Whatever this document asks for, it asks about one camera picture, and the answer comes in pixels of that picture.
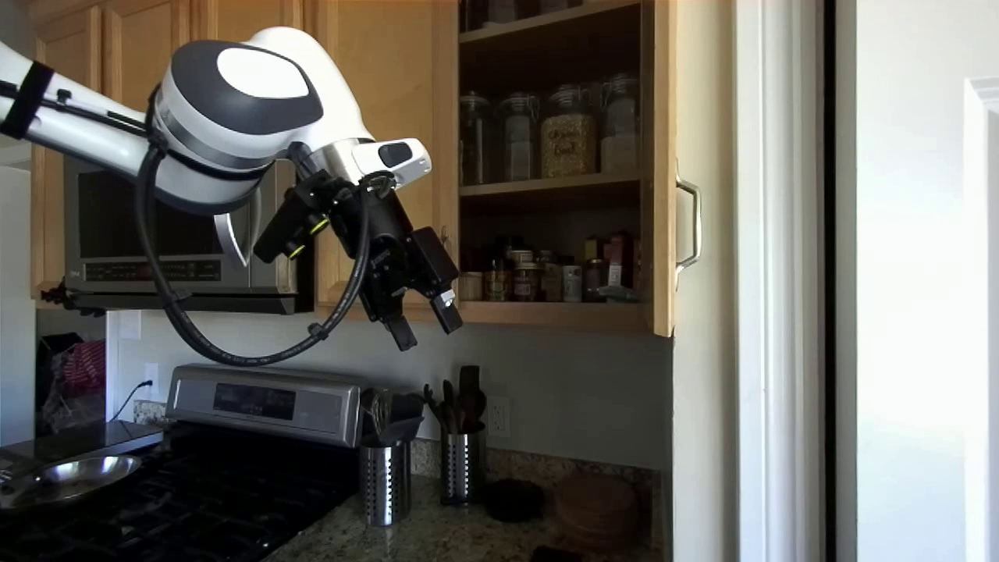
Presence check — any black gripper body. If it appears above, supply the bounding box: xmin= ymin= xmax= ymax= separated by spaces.
xmin=326 ymin=188 xmax=423 ymax=322

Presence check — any light wooden cabinet door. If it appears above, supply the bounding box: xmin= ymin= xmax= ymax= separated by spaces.
xmin=308 ymin=0 xmax=463 ymax=312
xmin=648 ymin=0 xmax=680 ymax=339

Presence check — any small spice jar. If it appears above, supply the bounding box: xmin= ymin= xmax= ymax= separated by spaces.
xmin=485 ymin=258 xmax=512 ymax=307
xmin=456 ymin=269 xmax=488 ymax=307

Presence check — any black spatula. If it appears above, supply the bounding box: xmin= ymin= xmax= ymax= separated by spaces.
xmin=383 ymin=386 xmax=426 ymax=445

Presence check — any dark kitchen utensil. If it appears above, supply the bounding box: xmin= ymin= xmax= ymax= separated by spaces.
xmin=420 ymin=379 xmax=463 ymax=437
xmin=456 ymin=362 xmax=489 ymax=437

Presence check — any black cooking spoon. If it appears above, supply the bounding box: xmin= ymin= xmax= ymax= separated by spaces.
xmin=357 ymin=385 xmax=391 ymax=449

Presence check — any glass storage jar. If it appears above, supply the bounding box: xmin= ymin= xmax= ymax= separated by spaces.
xmin=460 ymin=92 xmax=494 ymax=188
xmin=596 ymin=72 xmax=639 ymax=179
xmin=495 ymin=92 xmax=543 ymax=184

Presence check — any dark spice bottle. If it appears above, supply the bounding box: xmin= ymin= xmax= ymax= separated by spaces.
xmin=577 ymin=238 xmax=609 ymax=307

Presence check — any stainless steel stove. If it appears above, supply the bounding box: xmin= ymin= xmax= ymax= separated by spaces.
xmin=0 ymin=362 xmax=367 ymax=562

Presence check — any perforated steel utensil holder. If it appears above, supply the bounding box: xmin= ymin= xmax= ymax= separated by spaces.
xmin=440 ymin=429 xmax=489 ymax=508
xmin=360 ymin=441 xmax=414 ymax=530

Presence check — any jar with tan contents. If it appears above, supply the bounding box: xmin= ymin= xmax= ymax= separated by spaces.
xmin=536 ymin=83 xmax=599 ymax=181

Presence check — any black round dish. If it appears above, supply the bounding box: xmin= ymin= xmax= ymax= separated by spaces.
xmin=479 ymin=478 xmax=553 ymax=526

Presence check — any stainless steel microwave oven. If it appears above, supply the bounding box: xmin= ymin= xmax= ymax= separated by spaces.
xmin=36 ymin=153 xmax=318 ymax=319

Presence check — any pale container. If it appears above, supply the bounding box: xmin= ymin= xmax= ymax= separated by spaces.
xmin=463 ymin=0 xmax=524 ymax=29

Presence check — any round wooden board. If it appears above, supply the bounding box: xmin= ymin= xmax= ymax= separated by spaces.
xmin=548 ymin=473 xmax=639 ymax=547

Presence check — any dark red bag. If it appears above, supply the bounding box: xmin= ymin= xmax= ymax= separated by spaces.
xmin=34 ymin=332 xmax=110 ymax=441

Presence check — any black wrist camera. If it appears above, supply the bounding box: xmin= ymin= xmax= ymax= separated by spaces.
xmin=248 ymin=184 xmax=326 ymax=264

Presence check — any wooden wall cabinet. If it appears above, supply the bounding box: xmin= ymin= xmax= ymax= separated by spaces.
xmin=453 ymin=0 xmax=663 ymax=333

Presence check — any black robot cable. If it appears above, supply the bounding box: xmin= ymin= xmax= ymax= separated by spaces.
xmin=132 ymin=143 xmax=376 ymax=371

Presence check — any metal cabinet door handle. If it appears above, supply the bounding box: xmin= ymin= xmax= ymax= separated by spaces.
xmin=672 ymin=179 xmax=706 ymax=272

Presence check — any thin appliance power cord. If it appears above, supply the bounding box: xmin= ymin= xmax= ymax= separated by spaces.
xmin=105 ymin=375 xmax=158 ymax=429

